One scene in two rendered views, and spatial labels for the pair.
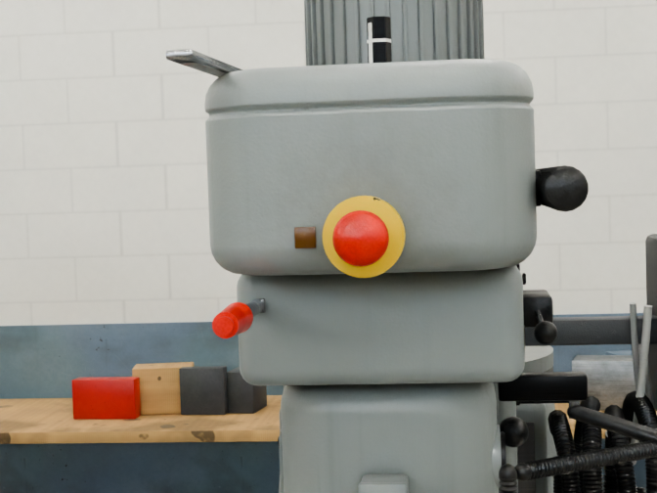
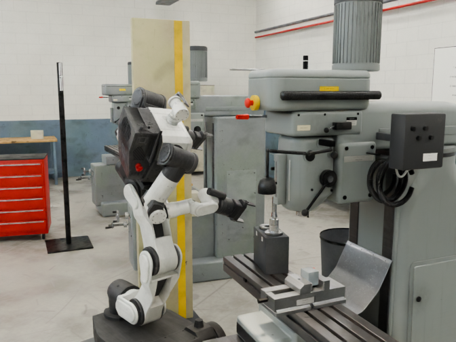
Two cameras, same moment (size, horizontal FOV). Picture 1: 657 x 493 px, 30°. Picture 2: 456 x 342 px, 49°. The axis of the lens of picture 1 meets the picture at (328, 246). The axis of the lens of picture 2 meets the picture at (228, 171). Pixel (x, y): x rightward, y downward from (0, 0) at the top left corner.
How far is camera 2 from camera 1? 171 cm
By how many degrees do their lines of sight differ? 60
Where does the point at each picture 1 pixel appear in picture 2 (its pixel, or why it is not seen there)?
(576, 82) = not seen: outside the picture
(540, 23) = not seen: outside the picture
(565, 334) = (387, 138)
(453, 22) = (352, 51)
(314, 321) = (271, 120)
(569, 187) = (282, 95)
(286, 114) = (251, 79)
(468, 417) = (296, 144)
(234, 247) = not seen: hidden behind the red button
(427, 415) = (289, 142)
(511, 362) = (291, 131)
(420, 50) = (342, 60)
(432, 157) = (262, 88)
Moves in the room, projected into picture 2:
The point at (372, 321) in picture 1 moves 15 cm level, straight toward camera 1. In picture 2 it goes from (277, 121) to (245, 122)
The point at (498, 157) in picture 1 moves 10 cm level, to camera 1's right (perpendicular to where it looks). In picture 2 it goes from (271, 89) to (286, 89)
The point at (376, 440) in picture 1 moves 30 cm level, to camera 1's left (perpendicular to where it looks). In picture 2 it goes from (283, 146) to (245, 140)
